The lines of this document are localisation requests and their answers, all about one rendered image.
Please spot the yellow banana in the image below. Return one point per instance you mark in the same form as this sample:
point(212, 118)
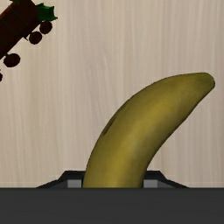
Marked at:
point(140, 131)

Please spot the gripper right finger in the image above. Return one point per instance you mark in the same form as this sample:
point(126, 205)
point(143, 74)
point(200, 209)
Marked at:
point(153, 178)

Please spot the dark red toy car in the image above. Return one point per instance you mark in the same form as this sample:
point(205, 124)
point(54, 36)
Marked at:
point(17, 20)

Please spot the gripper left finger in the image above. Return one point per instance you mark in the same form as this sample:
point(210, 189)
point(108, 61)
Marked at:
point(71, 178)

